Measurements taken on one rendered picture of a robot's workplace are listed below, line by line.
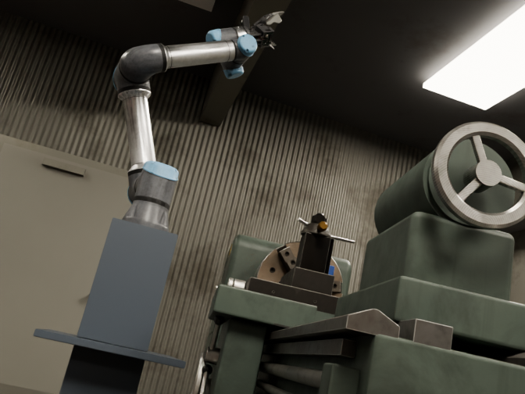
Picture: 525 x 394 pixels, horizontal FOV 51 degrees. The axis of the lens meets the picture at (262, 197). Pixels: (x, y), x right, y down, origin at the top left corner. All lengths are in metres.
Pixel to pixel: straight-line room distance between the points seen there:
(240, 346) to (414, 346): 0.62
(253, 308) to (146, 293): 0.55
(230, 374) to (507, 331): 0.63
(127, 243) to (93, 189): 3.36
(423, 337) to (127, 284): 1.15
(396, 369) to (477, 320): 0.14
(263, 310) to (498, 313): 0.57
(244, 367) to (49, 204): 3.95
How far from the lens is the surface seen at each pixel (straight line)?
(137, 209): 1.74
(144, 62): 1.92
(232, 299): 1.18
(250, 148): 5.36
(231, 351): 1.20
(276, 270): 1.99
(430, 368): 0.65
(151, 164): 1.79
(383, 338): 0.63
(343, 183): 5.59
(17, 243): 4.98
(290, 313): 1.19
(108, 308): 1.66
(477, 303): 0.73
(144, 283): 1.67
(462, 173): 0.82
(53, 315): 4.89
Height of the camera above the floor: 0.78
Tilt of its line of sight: 17 degrees up
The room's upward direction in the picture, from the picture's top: 13 degrees clockwise
